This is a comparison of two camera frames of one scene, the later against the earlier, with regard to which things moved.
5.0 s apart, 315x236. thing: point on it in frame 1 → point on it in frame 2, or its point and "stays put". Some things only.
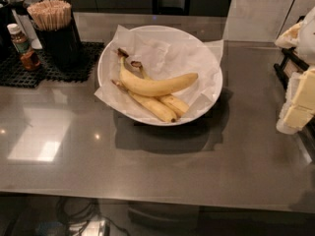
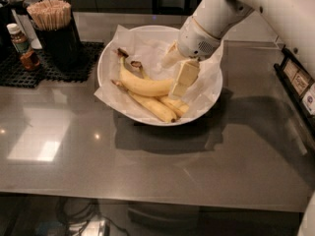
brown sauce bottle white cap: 29,59 stays put
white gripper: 307,38 → 195,41
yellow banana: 149,88 stays put
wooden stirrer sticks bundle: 51,15 stays put
